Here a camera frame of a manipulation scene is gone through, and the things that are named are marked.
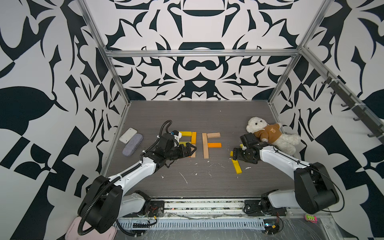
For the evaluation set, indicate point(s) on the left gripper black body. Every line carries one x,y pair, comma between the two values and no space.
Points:
177,153

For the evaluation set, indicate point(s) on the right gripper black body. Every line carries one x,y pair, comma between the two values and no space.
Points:
242,155

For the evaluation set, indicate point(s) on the yellow block long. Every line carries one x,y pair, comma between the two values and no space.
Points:
237,166

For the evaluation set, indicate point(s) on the amber orange block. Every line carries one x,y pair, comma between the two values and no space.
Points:
194,138

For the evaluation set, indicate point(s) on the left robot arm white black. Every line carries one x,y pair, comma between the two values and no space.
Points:
106,200

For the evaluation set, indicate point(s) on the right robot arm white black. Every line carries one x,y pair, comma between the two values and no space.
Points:
314,191

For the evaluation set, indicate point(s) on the purple grey pouch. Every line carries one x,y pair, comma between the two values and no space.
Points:
132,144

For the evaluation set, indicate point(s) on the white teddy bear brown shirt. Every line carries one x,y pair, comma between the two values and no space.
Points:
272,135

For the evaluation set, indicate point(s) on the white small device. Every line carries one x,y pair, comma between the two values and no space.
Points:
127,136

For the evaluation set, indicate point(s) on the green circuit board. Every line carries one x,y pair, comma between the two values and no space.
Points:
271,227

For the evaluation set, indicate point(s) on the pink green small gadget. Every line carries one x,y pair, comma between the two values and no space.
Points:
311,218

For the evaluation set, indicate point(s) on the pink tray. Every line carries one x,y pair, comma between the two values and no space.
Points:
72,233

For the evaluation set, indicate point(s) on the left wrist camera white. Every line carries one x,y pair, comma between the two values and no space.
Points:
177,135

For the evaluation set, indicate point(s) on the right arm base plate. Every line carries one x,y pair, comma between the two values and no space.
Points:
255,207

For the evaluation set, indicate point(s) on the aluminium front rail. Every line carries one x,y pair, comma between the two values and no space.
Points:
200,208

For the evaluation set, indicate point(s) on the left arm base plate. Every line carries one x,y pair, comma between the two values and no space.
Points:
153,209

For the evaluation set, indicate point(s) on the grey hook rail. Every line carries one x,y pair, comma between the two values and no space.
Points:
361,110

